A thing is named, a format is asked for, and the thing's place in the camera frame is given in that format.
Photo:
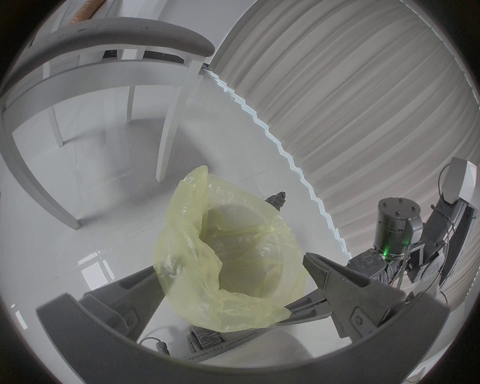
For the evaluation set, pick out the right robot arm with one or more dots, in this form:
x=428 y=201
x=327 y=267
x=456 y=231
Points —
x=397 y=225

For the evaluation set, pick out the black plastic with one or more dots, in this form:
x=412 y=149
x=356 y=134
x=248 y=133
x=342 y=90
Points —
x=277 y=198

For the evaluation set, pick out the white curtain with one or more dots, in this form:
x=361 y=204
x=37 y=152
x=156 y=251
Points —
x=356 y=93

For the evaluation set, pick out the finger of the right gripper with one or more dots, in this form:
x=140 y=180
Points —
x=311 y=302
x=311 y=318

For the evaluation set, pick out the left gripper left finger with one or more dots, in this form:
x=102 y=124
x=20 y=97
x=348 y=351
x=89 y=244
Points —
x=125 y=300

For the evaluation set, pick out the yellow plastic bag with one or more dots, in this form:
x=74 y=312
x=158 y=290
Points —
x=187 y=243

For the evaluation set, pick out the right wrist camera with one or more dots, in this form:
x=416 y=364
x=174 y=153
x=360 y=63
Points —
x=367 y=264

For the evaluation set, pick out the orange cushion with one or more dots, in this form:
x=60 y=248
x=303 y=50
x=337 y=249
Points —
x=87 y=9

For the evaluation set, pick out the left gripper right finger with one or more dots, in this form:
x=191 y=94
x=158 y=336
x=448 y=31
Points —
x=360 y=300

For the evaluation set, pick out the white chair grey seat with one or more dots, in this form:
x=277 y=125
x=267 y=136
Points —
x=112 y=35

